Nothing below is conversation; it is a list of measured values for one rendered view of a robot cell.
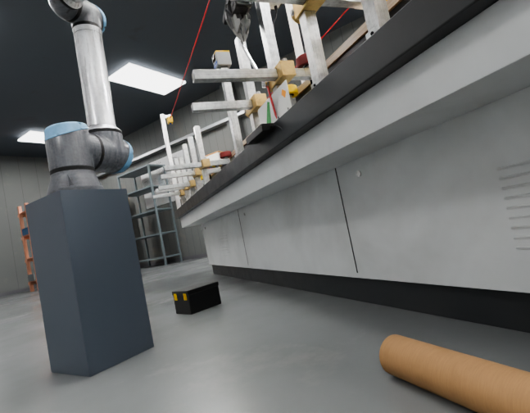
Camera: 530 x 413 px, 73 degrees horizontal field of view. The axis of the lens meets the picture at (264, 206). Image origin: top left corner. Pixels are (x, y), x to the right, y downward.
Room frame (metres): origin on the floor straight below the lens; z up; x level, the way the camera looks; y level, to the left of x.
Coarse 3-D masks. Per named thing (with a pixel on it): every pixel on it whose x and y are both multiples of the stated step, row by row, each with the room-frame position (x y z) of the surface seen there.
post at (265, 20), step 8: (256, 8) 1.22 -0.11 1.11; (264, 8) 1.20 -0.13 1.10; (264, 16) 1.19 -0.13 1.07; (264, 24) 1.19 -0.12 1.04; (272, 24) 1.20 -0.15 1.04; (264, 32) 1.20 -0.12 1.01; (272, 32) 1.20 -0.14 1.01; (264, 40) 1.21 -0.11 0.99; (272, 40) 1.20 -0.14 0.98; (264, 48) 1.22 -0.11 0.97; (272, 48) 1.20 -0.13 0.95; (272, 56) 1.19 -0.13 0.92; (272, 64) 1.19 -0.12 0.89
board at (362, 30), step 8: (392, 0) 0.94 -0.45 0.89; (400, 0) 0.92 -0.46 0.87; (392, 8) 0.95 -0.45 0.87; (360, 32) 1.07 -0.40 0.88; (352, 40) 1.11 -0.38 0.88; (344, 48) 1.15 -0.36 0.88; (336, 56) 1.20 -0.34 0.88; (328, 64) 1.25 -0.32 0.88; (304, 88) 1.42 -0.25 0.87; (296, 96) 1.49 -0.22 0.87; (232, 152) 2.38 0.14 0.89
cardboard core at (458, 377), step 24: (384, 360) 0.73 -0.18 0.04; (408, 360) 0.68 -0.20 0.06; (432, 360) 0.63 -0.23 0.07; (456, 360) 0.60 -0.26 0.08; (480, 360) 0.58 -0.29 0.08; (432, 384) 0.63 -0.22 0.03; (456, 384) 0.58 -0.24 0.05; (480, 384) 0.54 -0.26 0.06; (504, 384) 0.52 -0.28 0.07; (528, 384) 0.49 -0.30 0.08; (480, 408) 0.55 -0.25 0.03; (504, 408) 0.51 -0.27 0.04; (528, 408) 0.48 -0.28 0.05
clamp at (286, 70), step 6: (276, 66) 1.15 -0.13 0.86; (282, 66) 1.12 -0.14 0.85; (288, 66) 1.13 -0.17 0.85; (294, 66) 1.14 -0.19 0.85; (282, 72) 1.12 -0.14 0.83; (288, 72) 1.13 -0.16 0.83; (294, 72) 1.14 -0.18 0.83; (282, 78) 1.15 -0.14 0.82; (288, 78) 1.16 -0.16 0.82; (270, 84) 1.21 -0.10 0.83; (276, 84) 1.19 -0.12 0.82; (270, 90) 1.24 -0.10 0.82
